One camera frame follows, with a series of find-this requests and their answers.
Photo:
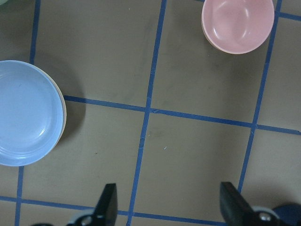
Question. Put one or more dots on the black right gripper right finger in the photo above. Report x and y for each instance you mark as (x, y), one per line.
(234, 209)

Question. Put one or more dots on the green bowl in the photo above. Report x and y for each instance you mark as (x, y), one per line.
(3, 2)

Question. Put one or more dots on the blue plate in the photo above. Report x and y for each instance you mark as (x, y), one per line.
(29, 113)

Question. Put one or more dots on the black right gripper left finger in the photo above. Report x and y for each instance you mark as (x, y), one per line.
(105, 213)

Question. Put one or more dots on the pink bowl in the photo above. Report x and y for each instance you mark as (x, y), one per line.
(237, 26)

